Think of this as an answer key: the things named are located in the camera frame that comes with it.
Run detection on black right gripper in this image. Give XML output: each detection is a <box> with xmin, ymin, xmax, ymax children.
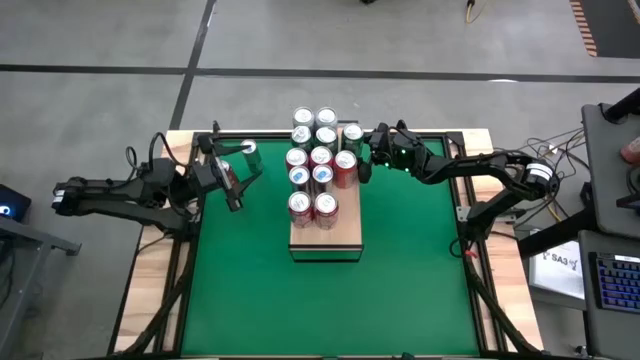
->
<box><xmin>357</xmin><ymin>122</ymin><xmax>430</xmax><ymax>185</ymax></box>

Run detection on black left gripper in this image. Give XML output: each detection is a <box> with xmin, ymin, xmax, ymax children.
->
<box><xmin>192</xmin><ymin>133</ymin><xmax>265</xmax><ymax>212</ymax></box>

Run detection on slim green can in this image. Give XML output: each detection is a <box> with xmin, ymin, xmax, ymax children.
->
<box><xmin>239</xmin><ymin>138</ymin><xmax>265</xmax><ymax>175</ymax></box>

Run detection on green Sprite can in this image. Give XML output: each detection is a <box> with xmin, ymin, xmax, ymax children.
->
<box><xmin>341</xmin><ymin>122</ymin><xmax>366</xmax><ymax>157</ymax></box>

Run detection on red Fanta can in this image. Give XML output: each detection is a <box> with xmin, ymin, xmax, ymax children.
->
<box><xmin>285</xmin><ymin>147</ymin><xmax>310</xmax><ymax>171</ymax></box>
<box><xmin>332</xmin><ymin>149</ymin><xmax>359</xmax><ymax>190</ymax></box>

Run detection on slim blue silver can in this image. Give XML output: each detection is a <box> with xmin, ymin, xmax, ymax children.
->
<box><xmin>311</xmin><ymin>164</ymin><xmax>335</xmax><ymax>195</ymax></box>
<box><xmin>288</xmin><ymin>165</ymin><xmax>312</xmax><ymax>194</ymax></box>

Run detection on silver red soda can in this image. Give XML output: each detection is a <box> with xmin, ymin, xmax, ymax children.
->
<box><xmin>315</xmin><ymin>106</ymin><xmax>339</xmax><ymax>129</ymax></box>

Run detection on red Coke can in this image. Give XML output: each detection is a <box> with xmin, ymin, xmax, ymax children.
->
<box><xmin>313</xmin><ymin>192</ymin><xmax>340</xmax><ymax>231</ymax></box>

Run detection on red Coca-Cola can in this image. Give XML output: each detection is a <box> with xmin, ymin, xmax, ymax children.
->
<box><xmin>287</xmin><ymin>190</ymin><xmax>314</xmax><ymax>230</ymax></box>

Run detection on black desk leg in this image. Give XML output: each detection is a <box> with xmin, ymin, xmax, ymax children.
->
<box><xmin>517</xmin><ymin>207</ymin><xmax>596</xmax><ymax>259</ymax></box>

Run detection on grey metal stand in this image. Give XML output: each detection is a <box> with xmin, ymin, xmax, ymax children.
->
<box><xmin>0</xmin><ymin>214</ymin><xmax>83</xmax><ymax>360</ymax></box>

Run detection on white SA3 sign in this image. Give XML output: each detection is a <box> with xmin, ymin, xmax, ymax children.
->
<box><xmin>528</xmin><ymin>241</ymin><xmax>586</xmax><ymax>301</ymax></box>

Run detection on black device blue light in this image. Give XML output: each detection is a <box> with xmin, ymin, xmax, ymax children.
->
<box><xmin>0</xmin><ymin>182</ymin><xmax>32</xmax><ymax>224</ymax></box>

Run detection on grey desk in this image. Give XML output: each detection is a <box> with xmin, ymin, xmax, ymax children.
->
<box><xmin>581</xmin><ymin>102</ymin><xmax>640</xmax><ymax>239</ymax></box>

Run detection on black pole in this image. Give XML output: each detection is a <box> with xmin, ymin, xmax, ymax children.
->
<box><xmin>602</xmin><ymin>87</ymin><xmax>640</xmax><ymax>124</ymax></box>

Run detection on red pink desk object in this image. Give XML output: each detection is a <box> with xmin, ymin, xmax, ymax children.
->
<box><xmin>620</xmin><ymin>135</ymin><xmax>640</xmax><ymax>166</ymax></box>

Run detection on computer keyboard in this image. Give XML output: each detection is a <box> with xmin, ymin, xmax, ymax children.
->
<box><xmin>578</xmin><ymin>229</ymin><xmax>640</xmax><ymax>360</ymax></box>

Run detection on black floor mat orange stripes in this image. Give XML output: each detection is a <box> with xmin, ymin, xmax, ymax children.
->
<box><xmin>569</xmin><ymin>0</ymin><xmax>640</xmax><ymax>59</ymax></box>

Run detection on backlit black keyboard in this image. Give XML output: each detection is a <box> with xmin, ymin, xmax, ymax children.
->
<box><xmin>588</xmin><ymin>251</ymin><xmax>640</xmax><ymax>315</ymax></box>

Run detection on wooden shelf black metal frame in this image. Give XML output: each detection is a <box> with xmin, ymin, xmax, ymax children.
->
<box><xmin>288</xmin><ymin>119</ymin><xmax>365</xmax><ymax>265</ymax></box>

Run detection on black metal rig frame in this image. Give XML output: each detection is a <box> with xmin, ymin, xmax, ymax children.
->
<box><xmin>107</xmin><ymin>127</ymin><xmax>546</xmax><ymax>360</ymax></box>

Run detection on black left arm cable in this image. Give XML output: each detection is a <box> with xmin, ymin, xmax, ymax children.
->
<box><xmin>124</xmin><ymin>131</ymin><xmax>176</xmax><ymax>176</ymax></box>

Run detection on yellow floor cable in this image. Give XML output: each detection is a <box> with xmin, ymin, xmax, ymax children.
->
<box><xmin>464</xmin><ymin>0</ymin><xmax>489</xmax><ymax>24</ymax></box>

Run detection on tangled floor cables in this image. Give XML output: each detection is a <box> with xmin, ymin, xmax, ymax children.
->
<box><xmin>492</xmin><ymin>127</ymin><xmax>594</xmax><ymax>224</ymax></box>

